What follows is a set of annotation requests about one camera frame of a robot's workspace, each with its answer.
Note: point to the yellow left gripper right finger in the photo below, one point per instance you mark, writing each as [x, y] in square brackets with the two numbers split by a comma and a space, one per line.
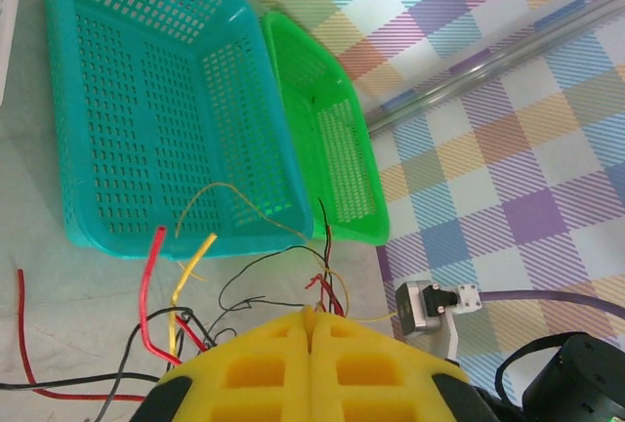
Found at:
[371, 373]

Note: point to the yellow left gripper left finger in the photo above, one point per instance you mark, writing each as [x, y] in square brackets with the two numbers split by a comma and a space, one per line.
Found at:
[254, 373]

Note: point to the green plastic basket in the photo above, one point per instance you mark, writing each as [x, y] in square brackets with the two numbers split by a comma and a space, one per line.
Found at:
[303, 124]

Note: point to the teal plastic basket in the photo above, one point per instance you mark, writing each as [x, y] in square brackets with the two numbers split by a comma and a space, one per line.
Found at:
[146, 124]

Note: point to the white plastic basket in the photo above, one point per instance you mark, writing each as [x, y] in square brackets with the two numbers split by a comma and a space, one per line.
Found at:
[7, 26]

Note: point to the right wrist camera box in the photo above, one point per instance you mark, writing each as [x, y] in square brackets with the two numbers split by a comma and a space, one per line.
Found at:
[420, 309]

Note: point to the aluminium frame post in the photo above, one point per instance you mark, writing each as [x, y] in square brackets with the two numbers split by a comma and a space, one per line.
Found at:
[488, 68]

